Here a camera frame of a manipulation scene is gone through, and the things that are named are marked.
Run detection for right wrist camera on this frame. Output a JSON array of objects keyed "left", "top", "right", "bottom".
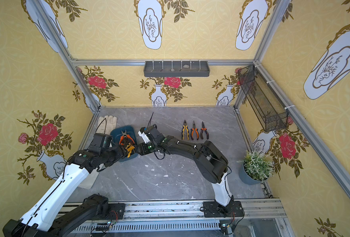
[{"left": 138, "top": 124, "right": 165, "bottom": 144}]

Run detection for potted green plant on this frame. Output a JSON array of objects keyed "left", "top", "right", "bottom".
[{"left": 239, "top": 151, "right": 275, "bottom": 185}]

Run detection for aluminium corner frame post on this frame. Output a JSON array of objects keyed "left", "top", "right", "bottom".
[{"left": 253, "top": 0, "right": 291, "bottom": 62}]

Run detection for orange black reversed pliers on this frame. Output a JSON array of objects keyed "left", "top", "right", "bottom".
[{"left": 119, "top": 130, "right": 135, "bottom": 147}]

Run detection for aluminium front rail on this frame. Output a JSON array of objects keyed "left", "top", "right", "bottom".
[{"left": 29, "top": 198, "right": 295, "bottom": 237}]

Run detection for teal plastic storage box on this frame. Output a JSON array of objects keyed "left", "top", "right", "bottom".
[{"left": 110, "top": 125, "right": 138, "bottom": 163}]

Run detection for yellow handled pliers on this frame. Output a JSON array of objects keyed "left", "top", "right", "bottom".
[{"left": 182, "top": 120, "right": 189, "bottom": 140}]

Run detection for yellow black combination pliers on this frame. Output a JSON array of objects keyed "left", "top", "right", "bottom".
[{"left": 126, "top": 143, "right": 135, "bottom": 158}]

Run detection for beige work glove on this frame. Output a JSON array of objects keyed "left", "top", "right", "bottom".
[{"left": 95, "top": 116, "right": 117, "bottom": 134}]

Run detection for orange black long-nose pliers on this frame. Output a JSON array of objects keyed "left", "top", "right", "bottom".
[{"left": 200, "top": 122, "right": 209, "bottom": 140}]

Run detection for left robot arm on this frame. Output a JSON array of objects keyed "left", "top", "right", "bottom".
[{"left": 3, "top": 146, "right": 128, "bottom": 237}]

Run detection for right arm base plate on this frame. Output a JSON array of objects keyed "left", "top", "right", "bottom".
[{"left": 200, "top": 201, "right": 245, "bottom": 218}]

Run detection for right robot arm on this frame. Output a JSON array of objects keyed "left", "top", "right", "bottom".
[{"left": 137, "top": 133, "right": 234, "bottom": 207}]

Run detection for white green work glove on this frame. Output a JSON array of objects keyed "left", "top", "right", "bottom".
[{"left": 78, "top": 170, "right": 99, "bottom": 190}]

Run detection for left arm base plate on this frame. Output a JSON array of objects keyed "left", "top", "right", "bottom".
[{"left": 99, "top": 202, "right": 126, "bottom": 220}]

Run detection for grey wall shelf tray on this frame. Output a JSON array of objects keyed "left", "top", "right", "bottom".
[{"left": 143, "top": 60, "right": 210, "bottom": 78}]

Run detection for black wire mesh basket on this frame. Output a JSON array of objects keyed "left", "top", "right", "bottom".
[{"left": 238, "top": 65, "right": 289, "bottom": 132}]

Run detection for orange black combination pliers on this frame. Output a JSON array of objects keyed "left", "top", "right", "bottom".
[{"left": 190, "top": 121, "right": 200, "bottom": 140}]

